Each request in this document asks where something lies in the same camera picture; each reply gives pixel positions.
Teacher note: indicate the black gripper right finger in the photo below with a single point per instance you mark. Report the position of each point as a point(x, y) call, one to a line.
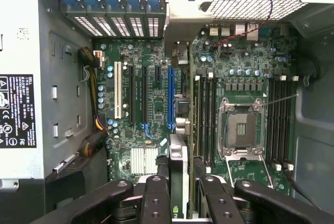
point(219, 205)

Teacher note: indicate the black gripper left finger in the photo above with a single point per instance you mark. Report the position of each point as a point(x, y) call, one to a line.
point(155, 203)

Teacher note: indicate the silver chipset heatsink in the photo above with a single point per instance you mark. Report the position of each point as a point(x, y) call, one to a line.
point(143, 161)

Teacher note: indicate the silver socket cover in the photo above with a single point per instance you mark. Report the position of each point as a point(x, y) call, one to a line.
point(266, 171)

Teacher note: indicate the CPU socket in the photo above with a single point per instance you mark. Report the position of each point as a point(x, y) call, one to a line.
point(241, 127)

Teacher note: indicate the RAM slot with white latches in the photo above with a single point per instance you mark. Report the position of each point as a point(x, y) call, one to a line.
point(291, 124)
point(197, 114)
point(280, 124)
point(209, 119)

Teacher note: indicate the black plastic shroud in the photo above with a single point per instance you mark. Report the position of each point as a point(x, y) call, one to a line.
point(68, 182)

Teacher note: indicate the green motherboard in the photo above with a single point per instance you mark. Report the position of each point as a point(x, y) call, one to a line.
point(156, 98)

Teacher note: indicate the blue expansion slot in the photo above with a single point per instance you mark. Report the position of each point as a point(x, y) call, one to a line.
point(171, 96)

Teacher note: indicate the black expansion slot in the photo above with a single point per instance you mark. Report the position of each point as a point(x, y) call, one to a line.
point(144, 93)
point(130, 93)

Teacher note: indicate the white expansion slot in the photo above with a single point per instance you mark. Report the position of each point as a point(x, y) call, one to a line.
point(118, 91)

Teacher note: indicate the open black PC case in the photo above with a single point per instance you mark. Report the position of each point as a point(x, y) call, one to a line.
point(313, 130)

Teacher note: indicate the thin socket locking lever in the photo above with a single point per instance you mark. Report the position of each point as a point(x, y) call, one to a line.
point(281, 99)

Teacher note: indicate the short expansion slot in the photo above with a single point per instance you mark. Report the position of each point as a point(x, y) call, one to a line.
point(158, 73)

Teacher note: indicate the white power connector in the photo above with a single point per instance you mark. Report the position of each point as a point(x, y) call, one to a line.
point(100, 56)

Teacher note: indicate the silver port block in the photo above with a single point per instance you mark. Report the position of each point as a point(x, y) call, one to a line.
point(239, 28)
point(225, 30)
point(252, 34)
point(214, 30)

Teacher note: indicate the silver power supply unit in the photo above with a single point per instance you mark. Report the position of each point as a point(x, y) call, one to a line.
point(18, 38)

